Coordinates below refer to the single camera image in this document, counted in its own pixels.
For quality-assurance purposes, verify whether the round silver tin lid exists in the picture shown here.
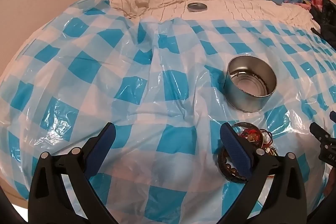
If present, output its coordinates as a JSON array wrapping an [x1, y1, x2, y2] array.
[[187, 2, 207, 12]]

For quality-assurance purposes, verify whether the dark clothing pile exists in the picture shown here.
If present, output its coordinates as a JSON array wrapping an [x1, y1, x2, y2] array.
[[310, 0, 336, 42]]

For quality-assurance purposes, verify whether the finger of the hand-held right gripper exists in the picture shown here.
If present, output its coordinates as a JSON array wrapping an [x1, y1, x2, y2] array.
[[310, 123, 336, 161]]

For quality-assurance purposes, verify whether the brown wooden bead bracelet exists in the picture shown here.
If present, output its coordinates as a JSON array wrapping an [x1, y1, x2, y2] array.
[[224, 159, 246, 180]]

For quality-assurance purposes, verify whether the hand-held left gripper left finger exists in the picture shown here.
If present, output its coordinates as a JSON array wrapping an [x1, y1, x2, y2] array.
[[28, 122, 118, 224]]

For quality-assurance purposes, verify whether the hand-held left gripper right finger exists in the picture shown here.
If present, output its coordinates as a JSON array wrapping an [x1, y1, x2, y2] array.
[[220, 123, 310, 224]]

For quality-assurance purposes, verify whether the blue white checked plastic sheet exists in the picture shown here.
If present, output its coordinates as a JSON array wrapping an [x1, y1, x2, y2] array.
[[0, 0, 336, 224]]

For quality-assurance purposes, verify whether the white quilted blanket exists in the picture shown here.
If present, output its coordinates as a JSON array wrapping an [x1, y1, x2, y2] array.
[[131, 0, 319, 27]]

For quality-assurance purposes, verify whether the pink cloth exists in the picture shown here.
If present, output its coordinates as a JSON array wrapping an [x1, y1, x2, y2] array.
[[302, 0, 325, 11]]

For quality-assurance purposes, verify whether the white bead bracelet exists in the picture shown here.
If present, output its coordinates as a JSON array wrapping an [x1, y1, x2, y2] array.
[[262, 133, 273, 154]]

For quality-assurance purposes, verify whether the round silver tin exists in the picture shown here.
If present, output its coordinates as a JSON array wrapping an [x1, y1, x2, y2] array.
[[224, 55, 278, 112]]

